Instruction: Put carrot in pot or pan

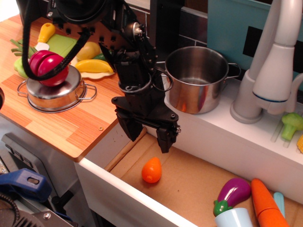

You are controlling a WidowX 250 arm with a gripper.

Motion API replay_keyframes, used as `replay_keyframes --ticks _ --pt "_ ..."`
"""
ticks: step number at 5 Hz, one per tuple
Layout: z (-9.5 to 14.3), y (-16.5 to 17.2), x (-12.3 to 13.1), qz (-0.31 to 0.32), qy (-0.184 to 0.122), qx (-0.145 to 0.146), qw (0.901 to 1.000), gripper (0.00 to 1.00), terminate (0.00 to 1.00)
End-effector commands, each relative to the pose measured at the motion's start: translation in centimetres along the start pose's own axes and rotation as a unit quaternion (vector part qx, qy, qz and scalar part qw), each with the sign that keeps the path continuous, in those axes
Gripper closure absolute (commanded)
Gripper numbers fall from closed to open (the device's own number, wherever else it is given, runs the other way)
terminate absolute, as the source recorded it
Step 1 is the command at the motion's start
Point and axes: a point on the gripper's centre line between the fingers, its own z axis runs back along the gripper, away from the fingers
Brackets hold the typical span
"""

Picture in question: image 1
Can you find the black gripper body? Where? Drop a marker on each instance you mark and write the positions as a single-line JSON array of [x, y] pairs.
[[144, 92]]

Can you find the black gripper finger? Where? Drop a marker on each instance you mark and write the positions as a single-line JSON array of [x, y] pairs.
[[167, 137], [130, 126]]

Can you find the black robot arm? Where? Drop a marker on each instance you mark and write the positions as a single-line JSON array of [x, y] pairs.
[[122, 39]]

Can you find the small orange toy carrot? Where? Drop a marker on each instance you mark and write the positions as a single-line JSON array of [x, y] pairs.
[[152, 170]]

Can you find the tall steel pot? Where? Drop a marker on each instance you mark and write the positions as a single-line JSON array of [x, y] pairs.
[[196, 76]]

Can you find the upturned steel pan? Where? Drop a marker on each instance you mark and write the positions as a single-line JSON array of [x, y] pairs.
[[60, 98]]

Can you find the large orange toy carrot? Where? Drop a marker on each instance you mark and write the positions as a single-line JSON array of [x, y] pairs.
[[266, 209]]

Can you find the cardboard sheet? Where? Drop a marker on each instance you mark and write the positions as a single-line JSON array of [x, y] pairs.
[[184, 196]]

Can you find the cream flower-shaped plate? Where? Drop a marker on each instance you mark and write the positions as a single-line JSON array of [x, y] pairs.
[[91, 75]]

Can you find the yellow toy banana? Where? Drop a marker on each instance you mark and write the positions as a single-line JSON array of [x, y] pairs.
[[93, 66]]

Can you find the yellow toy pear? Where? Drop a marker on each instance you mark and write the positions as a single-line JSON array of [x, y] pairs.
[[88, 51]]

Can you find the purple toy eggplant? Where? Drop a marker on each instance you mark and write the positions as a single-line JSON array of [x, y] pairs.
[[235, 191]]

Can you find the green toy cutting board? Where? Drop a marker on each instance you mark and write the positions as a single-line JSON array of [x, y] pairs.
[[59, 44]]

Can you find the white toy sink basin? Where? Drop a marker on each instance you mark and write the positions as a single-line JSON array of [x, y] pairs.
[[207, 136]]

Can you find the red toy onion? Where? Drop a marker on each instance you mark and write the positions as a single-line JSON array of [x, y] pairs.
[[43, 62]]

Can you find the light blue toy cup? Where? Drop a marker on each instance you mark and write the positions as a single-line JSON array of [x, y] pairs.
[[238, 217]]

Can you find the white toy faucet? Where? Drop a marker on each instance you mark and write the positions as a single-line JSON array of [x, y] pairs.
[[269, 83]]

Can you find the yellow toy chicken drumstick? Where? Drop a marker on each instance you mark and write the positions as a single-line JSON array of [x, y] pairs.
[[47, 30]]

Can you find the blue clamp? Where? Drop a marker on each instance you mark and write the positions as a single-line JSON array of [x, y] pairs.
[[27, 184]]

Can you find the green toy broccoli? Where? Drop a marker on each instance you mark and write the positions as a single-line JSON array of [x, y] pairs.
[[292, 122]]

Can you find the light blue toy utensil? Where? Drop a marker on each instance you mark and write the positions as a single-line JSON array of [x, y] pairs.
[[279, 199]]

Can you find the light green toy vegetable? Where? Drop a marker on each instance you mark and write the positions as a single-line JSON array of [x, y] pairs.
[[18, 67]]

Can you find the green toy leek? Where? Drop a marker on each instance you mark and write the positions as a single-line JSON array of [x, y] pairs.
[[18, 49]]

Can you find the yellow toy corn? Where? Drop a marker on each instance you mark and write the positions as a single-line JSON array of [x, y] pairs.
[[300, 144]]

